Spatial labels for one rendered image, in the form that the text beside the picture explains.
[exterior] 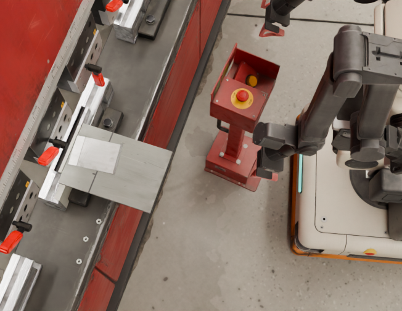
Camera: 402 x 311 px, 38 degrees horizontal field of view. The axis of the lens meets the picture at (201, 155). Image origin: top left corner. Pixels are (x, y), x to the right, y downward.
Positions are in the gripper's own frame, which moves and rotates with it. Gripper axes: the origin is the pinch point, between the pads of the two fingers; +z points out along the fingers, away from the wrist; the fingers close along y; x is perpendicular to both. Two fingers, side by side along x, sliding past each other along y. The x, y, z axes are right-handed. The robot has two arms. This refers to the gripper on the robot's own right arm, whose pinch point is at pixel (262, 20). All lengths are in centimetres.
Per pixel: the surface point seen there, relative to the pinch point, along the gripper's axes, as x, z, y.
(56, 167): -48, 25, 50
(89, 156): -40, 20, 46
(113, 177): -34, 17, 52
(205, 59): 26, 93, -35
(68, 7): -60, -21, 29
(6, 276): -54, 31, 80
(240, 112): 6.4, 21.0, 20.7
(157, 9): -25.0, 23.0, -6.8
